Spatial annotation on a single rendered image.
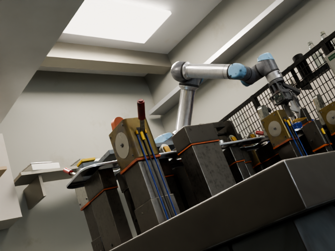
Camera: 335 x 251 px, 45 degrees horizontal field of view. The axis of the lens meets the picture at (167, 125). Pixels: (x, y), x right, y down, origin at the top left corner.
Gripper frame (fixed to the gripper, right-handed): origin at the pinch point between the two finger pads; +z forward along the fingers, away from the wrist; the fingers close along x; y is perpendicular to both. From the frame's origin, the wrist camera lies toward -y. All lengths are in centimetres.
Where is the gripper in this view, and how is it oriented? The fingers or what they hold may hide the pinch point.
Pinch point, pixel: (297, 117)
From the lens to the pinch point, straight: 203.1
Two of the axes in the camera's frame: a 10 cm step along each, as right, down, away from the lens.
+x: 5.0, -4.6, -7.4
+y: -7.9, 1.0, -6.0
